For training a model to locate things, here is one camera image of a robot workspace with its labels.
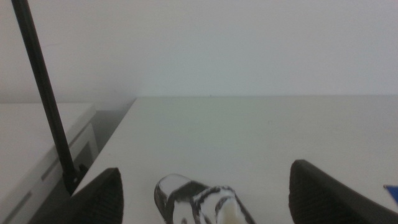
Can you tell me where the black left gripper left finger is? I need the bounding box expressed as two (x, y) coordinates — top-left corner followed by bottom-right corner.
(29, 167), (124, 224)

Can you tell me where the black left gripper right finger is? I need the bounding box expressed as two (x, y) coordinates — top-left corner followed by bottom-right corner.
(288, 159), (398, 224)

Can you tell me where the white and black toy shoe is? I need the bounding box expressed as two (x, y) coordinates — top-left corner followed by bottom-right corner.
(154, 173), (257, 224)

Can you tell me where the blue rectangular mat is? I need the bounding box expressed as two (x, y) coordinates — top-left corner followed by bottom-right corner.
(382, 184), (398, 206)

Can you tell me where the white side cabinet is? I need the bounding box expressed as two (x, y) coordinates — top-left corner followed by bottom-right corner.
(0, 102), (100, 224)

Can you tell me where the black stand pole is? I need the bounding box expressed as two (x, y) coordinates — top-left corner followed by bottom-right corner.
(11, 0), (90, 196)

